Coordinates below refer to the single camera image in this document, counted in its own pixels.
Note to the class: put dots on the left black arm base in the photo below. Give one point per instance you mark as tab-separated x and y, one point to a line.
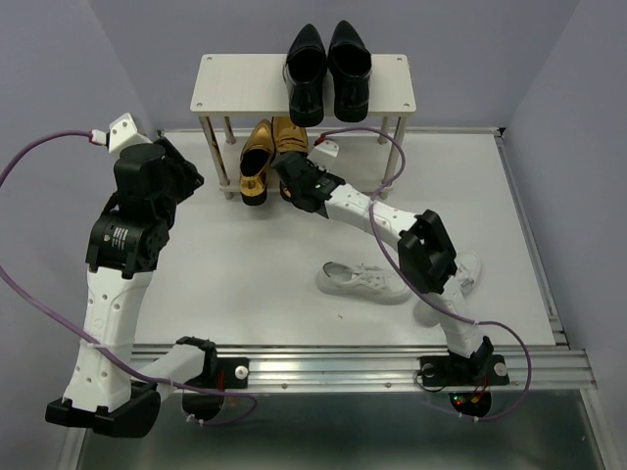
217	373

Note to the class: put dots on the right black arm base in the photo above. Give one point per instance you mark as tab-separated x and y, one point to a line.
467	379

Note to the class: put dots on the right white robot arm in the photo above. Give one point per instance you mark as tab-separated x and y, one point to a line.
426	255

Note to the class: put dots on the black patent loafer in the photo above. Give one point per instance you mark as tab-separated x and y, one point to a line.
304	72

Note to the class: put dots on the black loafer with tag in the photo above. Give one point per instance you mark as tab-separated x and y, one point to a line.
350	65

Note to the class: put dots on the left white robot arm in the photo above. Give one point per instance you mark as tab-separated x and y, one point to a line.
122	256

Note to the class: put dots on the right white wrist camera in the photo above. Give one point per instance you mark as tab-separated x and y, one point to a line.
324	153

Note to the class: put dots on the white two-tier shoe shelf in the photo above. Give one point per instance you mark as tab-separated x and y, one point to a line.
251	87

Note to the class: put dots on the gold loafer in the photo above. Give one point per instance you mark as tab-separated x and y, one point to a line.
288	138
256	156

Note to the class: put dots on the white lace-up sneaker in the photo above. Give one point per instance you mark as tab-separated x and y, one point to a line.
366	282

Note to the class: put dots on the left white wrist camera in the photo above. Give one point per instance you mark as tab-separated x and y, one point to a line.
125	131

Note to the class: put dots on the aluminium mounting rail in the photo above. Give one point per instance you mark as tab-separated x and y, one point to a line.
266	370

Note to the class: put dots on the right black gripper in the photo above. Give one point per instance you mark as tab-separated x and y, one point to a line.
312	164

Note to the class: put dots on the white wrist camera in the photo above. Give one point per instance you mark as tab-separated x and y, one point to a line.
324	153
125	131

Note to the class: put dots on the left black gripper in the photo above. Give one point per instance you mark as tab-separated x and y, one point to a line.
190	180

